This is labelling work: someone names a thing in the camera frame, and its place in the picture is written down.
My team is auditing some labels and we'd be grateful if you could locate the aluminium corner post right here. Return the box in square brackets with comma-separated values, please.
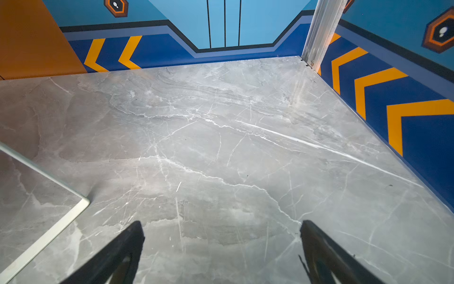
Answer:
[301, 0, 348, 72]

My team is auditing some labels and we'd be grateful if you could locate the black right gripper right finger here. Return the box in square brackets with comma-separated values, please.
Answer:
[300, 220, 382, 284]

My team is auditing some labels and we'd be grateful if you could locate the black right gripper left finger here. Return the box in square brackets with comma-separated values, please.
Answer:
[63, 221, 145, 284]

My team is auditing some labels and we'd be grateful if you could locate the white shelf frame with wood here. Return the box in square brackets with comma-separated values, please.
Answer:
[1, 143, 90, 284]

